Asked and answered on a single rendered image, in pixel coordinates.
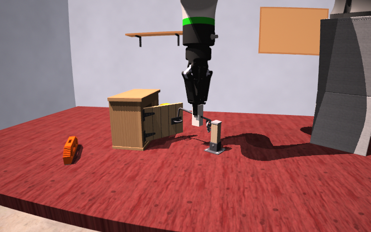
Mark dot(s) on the wooden cabinet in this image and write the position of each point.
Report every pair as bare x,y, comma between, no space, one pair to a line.
136,118

